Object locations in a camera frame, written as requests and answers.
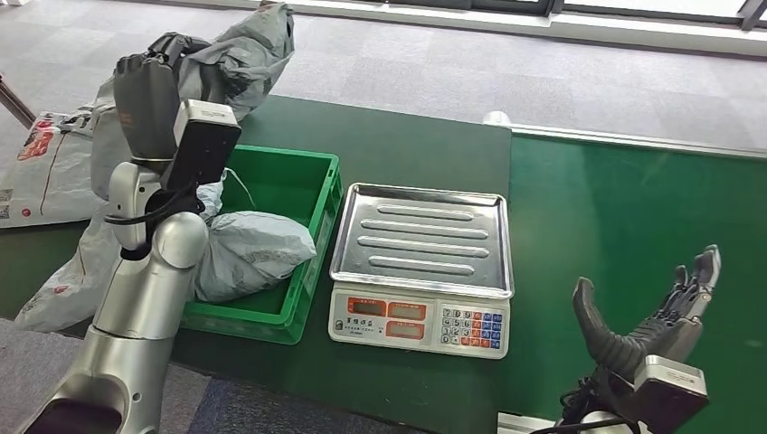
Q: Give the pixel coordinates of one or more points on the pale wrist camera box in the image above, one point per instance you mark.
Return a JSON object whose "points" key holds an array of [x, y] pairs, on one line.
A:
{"points": [[204, 144], [668, 389]]}

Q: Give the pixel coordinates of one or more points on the dark metal rod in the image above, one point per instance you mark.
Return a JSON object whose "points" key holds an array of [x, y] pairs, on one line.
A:
{"points": [[15, 102]]}

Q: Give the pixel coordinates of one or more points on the green conveyor belt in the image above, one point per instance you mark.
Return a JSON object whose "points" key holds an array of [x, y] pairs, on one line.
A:
{"points": [[629, 227]]}

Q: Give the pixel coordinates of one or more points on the green plastic crate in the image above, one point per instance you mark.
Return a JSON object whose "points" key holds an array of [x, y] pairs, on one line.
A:
{"points": [[287, 180]]}

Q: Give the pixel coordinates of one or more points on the grey poly mailer package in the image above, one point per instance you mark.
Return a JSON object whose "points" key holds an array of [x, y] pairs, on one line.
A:
{"points": [[251, 54]]}

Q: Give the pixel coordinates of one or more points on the white electronic scale steel tray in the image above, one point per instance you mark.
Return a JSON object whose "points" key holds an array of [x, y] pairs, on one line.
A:
{"points": [[419, 239]]}

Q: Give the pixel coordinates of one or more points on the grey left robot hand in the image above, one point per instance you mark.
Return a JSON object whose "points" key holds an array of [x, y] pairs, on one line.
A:
{"points": [[147, 108]]}

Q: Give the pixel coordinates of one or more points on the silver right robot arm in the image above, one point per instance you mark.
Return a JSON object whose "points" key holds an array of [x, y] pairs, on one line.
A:
{"points": [[602, 424]]}

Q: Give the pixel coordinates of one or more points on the grey bundled mailer package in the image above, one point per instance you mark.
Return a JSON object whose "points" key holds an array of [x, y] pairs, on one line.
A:
{"points": [[257, 251]]}

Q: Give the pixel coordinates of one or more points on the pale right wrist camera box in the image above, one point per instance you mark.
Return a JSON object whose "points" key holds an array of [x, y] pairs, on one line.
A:
{"points": [[668, 389]]}

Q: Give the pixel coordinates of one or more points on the flat white red-print mailer bag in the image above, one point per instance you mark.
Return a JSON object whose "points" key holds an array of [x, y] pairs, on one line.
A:
{"points": [[54, 180]]}

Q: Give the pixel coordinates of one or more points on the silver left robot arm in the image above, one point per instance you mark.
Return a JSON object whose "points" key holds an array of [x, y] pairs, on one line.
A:
{"points": [[144, 299]]}

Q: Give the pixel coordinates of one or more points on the dark framed window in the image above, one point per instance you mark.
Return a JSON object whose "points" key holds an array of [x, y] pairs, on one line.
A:
{"points": [[509, 6]]}

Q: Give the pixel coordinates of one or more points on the silver conveyor side rail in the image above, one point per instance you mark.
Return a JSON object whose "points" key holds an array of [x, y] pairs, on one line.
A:
{"points": [[629, 140]]}

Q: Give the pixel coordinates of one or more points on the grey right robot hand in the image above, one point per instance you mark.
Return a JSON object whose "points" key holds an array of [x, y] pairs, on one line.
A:
{"points": [[665, 335]]}

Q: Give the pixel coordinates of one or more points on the large grey draped mailer bag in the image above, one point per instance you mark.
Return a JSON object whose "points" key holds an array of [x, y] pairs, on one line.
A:
{"points": [[66, 287]]}

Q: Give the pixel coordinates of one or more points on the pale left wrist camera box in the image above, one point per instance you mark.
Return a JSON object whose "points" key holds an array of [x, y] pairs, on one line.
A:
{"points": [[204, 144]]}

